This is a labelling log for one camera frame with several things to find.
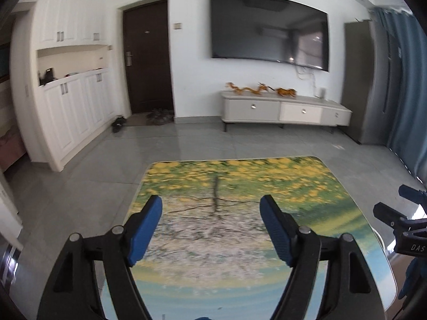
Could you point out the wall-mounted television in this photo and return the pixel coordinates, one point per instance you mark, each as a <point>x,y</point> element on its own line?
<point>267,30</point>

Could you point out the grey refrigerator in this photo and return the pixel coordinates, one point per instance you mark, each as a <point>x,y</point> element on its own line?
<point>363,83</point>

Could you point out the person's right hand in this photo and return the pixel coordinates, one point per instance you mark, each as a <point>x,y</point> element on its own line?
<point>412,280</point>

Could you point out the yellow dragon figurine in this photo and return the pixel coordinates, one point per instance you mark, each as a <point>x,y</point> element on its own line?
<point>248,90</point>

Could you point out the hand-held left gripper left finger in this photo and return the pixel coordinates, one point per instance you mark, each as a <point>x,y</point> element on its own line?
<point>146,230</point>

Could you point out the blue curtain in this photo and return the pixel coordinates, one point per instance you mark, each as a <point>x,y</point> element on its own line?
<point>410,90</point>

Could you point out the white wall cabinet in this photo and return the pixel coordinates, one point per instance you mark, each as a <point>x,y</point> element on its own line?
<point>76,106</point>

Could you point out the wall switch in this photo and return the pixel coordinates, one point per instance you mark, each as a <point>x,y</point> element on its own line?
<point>177,25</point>

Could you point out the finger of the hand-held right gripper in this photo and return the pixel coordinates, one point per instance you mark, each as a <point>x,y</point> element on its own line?
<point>387,213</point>
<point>412,193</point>

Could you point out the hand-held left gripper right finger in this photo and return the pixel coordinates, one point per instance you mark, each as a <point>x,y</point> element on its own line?
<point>277,230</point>

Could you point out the black shoes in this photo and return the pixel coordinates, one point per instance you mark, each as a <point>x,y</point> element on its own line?
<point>118,123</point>

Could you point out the yellow tiger figurine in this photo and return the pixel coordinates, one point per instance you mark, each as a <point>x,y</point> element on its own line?
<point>286,92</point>

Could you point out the grey doormat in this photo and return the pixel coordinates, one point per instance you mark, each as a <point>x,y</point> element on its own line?
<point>136,120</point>

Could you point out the brown shoes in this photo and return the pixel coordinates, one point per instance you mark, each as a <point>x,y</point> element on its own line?
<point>160,116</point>

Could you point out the dark handbag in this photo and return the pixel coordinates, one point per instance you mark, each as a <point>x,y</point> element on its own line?
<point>47,76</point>

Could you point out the white television cabinet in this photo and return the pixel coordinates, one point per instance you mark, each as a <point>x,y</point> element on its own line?
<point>260,110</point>

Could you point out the dark brown door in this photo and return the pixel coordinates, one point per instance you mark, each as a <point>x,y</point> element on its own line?
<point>146,56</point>

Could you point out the pink bedding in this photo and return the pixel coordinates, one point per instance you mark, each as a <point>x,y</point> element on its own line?
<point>11,150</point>

